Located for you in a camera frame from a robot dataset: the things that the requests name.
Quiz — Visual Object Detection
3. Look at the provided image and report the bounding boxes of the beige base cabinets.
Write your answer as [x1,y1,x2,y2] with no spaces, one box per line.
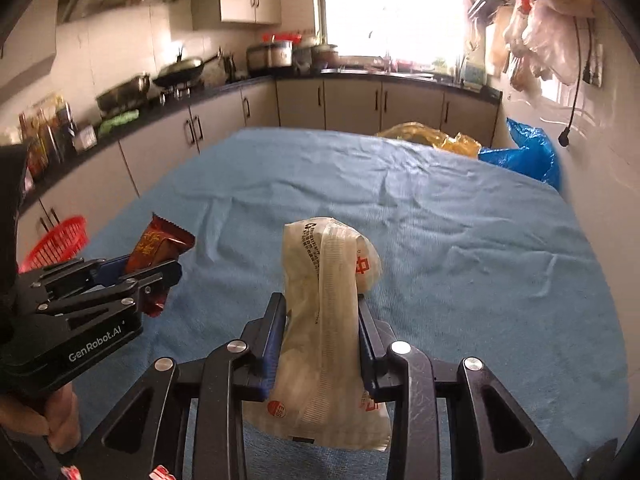
[15,77,501,261]

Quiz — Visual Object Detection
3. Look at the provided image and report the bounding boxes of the black cable with plug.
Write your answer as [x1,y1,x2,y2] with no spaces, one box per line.
[557,15,588,148]

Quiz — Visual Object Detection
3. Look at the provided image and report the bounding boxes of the blue tablecloth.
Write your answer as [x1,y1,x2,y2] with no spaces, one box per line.
[75,127,628,480]

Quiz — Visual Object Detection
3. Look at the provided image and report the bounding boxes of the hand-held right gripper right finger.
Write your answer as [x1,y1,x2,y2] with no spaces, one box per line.
[356,296,576,480]

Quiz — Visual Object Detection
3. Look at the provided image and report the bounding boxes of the yellow plastic bag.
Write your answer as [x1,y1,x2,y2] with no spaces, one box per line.
[375,121,483,160]

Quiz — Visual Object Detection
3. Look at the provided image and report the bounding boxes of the black kitchen countertop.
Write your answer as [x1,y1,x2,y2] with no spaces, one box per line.
[20,67,503,211]

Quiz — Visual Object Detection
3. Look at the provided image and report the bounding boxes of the small steel pot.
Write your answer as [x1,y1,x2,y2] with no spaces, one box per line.
[72,122,98,153]

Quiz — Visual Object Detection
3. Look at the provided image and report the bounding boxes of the dark frying pan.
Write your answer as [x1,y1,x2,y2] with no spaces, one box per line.
[95,74,152,113]

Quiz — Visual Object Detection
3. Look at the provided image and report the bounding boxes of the kitchen window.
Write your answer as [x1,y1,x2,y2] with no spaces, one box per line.
[320,0,473,68]

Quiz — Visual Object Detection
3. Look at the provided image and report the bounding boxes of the blue plastic bag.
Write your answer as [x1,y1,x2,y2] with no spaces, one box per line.
[477,117,561,191]

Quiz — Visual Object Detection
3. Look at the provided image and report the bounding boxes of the red plastic basket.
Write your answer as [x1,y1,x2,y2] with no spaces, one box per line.
[19,215,88,273]

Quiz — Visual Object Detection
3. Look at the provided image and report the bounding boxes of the steel rice cooker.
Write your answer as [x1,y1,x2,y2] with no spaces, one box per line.
[246,40,293,73]

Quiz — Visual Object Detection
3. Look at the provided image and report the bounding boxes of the black wok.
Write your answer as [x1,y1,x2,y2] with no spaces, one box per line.
[152,50,221,88]

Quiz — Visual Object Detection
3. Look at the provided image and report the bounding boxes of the green cloth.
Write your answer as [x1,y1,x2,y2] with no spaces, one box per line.
[98,109,141,136]

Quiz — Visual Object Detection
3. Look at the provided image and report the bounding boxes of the white wall power strip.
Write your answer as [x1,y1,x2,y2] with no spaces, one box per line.
[581,42,604,87]

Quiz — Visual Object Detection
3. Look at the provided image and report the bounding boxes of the row of condiment bottles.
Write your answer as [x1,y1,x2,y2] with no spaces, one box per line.
[19,92,76,181]

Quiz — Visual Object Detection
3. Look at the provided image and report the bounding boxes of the person's left hand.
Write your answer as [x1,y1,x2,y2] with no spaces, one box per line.
[0,387,82,453]

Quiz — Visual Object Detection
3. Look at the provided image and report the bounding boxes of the red snack packet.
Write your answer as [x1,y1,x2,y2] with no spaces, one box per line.
[124,212,196,318]

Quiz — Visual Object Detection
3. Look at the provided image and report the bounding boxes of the stacked pots and bowls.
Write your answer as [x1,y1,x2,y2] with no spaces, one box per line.
[292,40,340,72]

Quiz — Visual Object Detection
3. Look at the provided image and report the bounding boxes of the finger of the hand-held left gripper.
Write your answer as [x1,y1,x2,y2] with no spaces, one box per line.
[20,256,132,294]
[35,259,183,318]

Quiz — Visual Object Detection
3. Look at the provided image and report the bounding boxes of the beige printed paper bag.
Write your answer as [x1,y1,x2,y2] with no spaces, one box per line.
[242,216,393,453]

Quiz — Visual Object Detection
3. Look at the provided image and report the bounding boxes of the tall beige wall cabinets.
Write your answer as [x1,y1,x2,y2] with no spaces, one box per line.
[0,0,61,91]

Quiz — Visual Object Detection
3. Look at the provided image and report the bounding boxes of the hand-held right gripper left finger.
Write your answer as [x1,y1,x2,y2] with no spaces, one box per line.
[75,292,288,480]

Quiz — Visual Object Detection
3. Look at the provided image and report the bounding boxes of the gas stove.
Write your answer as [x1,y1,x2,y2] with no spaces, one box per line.
[150,82,206,106]

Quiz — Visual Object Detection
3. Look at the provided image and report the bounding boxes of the hanging plastic bags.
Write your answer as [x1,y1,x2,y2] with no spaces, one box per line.
[487,0,598,93]

